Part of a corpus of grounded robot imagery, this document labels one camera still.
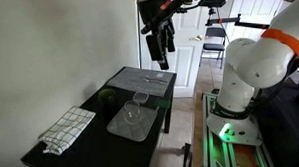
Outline white checkered dish towel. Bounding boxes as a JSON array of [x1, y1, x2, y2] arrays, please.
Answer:
[[37, 105, 97, 158]]

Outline black boom arm orange joints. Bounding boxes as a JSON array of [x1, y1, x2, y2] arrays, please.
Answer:
[[204, 12, 272, 31]]

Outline black folding chair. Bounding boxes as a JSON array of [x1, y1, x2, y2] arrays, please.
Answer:
[[199, 26, 227, 70]]

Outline green sponge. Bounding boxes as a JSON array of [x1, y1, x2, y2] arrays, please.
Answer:
[[154, 98, 172, 110]]

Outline clear plastic container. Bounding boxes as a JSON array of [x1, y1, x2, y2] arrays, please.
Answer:
[[132, 91, 150, 104]]

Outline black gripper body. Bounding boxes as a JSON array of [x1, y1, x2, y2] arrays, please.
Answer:
[[136, 0, 193, 39]]

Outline black table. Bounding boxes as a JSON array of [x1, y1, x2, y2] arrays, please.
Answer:
[[20, 62, 178, 167]]

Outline white plastic spoon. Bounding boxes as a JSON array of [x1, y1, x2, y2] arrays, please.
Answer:
[[146, 73, 166, 81]]

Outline grey quilted pot holder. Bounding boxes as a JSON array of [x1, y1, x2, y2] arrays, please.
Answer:
[[105, 103, 160, 143]]

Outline brass door handle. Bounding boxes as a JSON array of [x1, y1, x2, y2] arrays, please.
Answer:
[[189, 34, 204, 42]]

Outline white plastic fork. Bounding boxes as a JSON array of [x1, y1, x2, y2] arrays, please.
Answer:
[[142, 77, 168, 85]]

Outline dark green round fruit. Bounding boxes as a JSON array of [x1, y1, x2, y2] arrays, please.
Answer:
[[97, 87, 119, 110]]

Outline white panel door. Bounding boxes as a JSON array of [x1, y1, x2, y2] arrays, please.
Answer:
[[133, 0, 234, 100]]

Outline dark bulky furniture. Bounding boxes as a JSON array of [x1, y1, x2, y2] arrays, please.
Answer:
[[253, 36, 299, 167]]

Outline clear glass bowl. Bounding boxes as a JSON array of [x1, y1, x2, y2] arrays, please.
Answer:
[[122, 100, 144, 125]]

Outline black stereo camera bar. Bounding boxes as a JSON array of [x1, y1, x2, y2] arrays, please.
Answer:
[[198, 0, 227, 9]]

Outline black stand leg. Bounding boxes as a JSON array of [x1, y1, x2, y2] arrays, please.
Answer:
[[181, 143, 192, 167]]

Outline grey woven placemat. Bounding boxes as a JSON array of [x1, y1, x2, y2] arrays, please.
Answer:
[[105, 65, 175, 98]]

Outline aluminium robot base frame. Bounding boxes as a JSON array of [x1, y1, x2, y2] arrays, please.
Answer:
[[200, 92, 282, 167]]

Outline wooden base board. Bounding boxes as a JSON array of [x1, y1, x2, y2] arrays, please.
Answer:
[[190, 91, 207, 167]]

